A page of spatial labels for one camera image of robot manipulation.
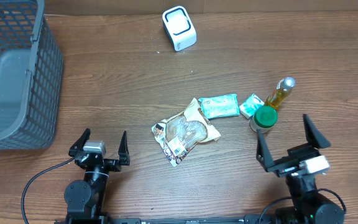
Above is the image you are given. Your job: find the yellow oil bottle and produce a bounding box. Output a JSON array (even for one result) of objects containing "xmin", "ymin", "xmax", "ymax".
[{"xmin": 265, "ymin": 77, "xmax": 296, "ymax": 110}]

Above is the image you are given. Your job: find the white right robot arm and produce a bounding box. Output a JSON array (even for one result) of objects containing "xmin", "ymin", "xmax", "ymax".
[{"xmin": 256, "ymin": 114, "xmax": 347, "ymax": 224}]

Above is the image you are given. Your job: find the teal kleenex tissue pack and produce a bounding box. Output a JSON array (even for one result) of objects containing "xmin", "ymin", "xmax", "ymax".
[{"xmin": 239, "ymin": 93, "xmax": 264, "ymax": 119}]

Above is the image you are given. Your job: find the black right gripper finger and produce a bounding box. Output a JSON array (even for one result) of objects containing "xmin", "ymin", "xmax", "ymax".
[
  {"xmin": 256, "ymin": 129, "xmax": 275, "ymax": 172},
  {"xmin": 303, "ymin": 114, "xmax": 331, "ymax": 149}
]

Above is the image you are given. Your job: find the teal snack packet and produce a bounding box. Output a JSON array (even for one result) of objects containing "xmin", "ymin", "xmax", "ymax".
[{"xmin": 198, "ymin": 94, "xmax": 240, "ymax": 119}]

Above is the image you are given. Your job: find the green lid jar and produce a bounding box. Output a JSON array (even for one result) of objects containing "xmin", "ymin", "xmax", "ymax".
[{"xmin": 250, "ymin": 106, "xmax": 278, "ymax": 133}]

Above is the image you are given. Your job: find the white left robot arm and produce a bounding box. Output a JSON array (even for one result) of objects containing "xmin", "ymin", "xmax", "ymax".
[{"xmin": 64, "ymin": 128, "xmax": 131, "ymax": 224}]

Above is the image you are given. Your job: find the brown white snack bag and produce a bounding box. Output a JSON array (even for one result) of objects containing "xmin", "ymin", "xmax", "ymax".
[{"xmin": 151, "ymin": 98, "xmax": 221, "ymax": 167}]

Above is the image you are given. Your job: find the grey plastic basket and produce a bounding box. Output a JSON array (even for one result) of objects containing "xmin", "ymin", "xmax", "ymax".
[{"xmin": 0, "ymin": 0, "xmax": 64, "ymax": 150}]

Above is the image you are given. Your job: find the white barcode scanner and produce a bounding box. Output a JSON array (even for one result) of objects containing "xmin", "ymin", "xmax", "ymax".
[{"xmin": 162, "ymin": 6, "xmax": 197, "ymax": 52}]

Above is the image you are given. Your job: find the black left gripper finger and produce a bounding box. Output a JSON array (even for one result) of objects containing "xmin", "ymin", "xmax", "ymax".
[
  {"xmin": 118, "ymin": 131, "xmax": 131, "ymax": 165},
  {"xmin": 68, "ymin": 128, "xmax": 91, "ymax": 157}
]

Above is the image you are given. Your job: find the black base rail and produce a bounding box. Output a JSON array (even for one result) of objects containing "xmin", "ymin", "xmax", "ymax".
[{"xmin": 54, "ymin": 213, "xmax": 331, "ymax": 224}]

